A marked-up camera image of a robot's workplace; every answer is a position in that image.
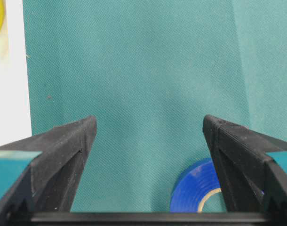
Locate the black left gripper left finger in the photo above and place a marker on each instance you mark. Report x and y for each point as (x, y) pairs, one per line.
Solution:
(42, 172)

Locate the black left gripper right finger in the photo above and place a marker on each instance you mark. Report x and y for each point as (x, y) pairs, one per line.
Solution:
(251, 180)

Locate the blue tape roll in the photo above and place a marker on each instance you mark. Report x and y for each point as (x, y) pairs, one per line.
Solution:
(198, 190)

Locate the white plastic case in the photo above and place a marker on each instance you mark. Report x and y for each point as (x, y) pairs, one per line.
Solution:
(15, 117)

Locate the green table cloth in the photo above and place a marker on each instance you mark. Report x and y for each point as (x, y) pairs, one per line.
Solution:
(149, 71)

